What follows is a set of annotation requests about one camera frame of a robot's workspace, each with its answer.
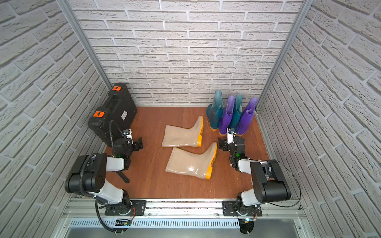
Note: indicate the black plastic tool case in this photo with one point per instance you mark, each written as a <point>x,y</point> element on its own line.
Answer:
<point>120,108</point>

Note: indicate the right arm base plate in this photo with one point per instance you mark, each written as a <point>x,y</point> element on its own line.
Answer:
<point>231,208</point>

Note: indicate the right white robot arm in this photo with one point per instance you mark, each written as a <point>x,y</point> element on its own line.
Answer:
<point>268,180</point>

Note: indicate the teal rain boot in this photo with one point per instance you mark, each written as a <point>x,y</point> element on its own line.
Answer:
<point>237,111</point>
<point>215,110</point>

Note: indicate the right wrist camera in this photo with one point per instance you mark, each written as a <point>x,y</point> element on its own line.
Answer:
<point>230,135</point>

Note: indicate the beige rain boot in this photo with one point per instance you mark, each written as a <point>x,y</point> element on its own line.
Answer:
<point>179,137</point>
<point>190,164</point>

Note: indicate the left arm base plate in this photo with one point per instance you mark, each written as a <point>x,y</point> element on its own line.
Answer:
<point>135,207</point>

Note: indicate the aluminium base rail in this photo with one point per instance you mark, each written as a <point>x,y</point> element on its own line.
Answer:
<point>211,208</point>

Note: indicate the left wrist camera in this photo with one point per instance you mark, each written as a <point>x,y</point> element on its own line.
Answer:
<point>127,134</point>

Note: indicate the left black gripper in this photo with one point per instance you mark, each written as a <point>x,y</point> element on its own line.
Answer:
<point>136,144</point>

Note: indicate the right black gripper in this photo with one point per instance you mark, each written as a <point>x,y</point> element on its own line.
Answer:
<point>225,148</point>

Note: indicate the purple rain boot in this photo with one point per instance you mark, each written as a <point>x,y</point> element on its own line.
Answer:
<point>227,116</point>
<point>247,116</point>

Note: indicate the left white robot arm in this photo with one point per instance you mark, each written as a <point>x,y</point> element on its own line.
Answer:
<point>88,177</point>

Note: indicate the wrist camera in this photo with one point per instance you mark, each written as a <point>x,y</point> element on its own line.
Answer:
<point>127,134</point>
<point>230,135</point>

